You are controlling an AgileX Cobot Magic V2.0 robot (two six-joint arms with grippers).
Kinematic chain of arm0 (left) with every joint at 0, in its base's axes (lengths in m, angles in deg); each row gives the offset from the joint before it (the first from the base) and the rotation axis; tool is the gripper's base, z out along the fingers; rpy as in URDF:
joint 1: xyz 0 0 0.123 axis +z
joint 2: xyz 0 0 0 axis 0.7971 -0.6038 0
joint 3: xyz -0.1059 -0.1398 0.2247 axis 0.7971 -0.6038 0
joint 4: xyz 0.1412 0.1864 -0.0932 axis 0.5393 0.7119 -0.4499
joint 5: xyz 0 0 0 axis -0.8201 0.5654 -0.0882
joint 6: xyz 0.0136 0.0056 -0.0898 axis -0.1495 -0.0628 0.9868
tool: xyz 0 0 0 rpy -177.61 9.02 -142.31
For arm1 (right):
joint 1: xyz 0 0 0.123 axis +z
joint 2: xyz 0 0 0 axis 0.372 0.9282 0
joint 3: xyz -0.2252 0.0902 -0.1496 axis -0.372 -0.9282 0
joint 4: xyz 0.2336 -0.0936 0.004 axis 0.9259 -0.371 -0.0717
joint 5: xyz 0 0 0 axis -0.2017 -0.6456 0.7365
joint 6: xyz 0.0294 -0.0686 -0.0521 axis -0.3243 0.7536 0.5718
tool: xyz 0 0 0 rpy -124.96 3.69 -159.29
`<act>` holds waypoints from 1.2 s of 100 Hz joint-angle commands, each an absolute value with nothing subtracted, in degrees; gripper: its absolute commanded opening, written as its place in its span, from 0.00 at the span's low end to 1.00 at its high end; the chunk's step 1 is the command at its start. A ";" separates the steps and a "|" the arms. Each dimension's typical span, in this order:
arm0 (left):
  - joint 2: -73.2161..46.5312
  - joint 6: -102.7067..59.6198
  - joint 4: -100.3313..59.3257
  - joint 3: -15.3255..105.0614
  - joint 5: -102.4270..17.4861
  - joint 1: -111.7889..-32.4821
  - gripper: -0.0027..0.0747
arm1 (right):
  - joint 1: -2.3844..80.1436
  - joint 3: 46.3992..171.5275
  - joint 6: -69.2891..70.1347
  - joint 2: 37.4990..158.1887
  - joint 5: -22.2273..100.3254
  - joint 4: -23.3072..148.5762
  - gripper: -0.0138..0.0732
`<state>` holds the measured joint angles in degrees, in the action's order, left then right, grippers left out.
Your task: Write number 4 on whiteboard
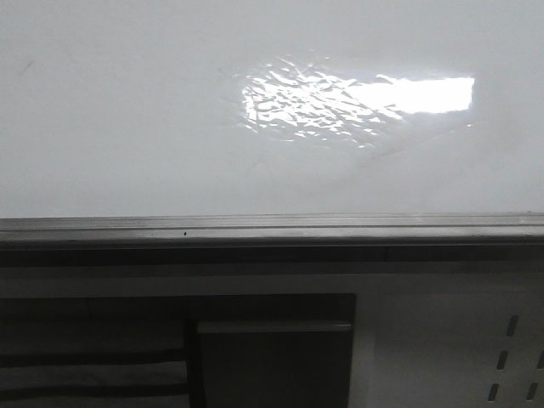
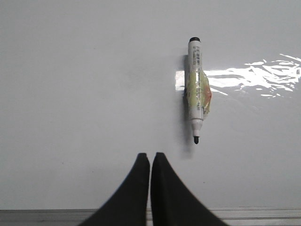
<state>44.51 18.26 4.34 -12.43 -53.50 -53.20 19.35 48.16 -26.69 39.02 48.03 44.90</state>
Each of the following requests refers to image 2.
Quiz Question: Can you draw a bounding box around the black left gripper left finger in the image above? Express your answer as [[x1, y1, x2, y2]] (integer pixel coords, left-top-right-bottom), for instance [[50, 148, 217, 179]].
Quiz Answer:
[[80, 153, 150, 226]]

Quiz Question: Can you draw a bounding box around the white marker with yellow tape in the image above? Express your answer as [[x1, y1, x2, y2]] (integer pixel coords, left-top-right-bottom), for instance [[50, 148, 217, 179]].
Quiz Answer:
[[185, 37, 212, 144]]

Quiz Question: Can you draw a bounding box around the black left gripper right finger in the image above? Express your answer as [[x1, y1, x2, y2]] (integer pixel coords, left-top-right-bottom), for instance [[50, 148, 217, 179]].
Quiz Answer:
[[150, 153, 226, 226]]

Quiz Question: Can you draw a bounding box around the white whiteboard with aluminium frame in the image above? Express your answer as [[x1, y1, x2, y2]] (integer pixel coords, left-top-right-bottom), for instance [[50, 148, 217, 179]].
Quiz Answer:
[[0, 0, 301, 226]]

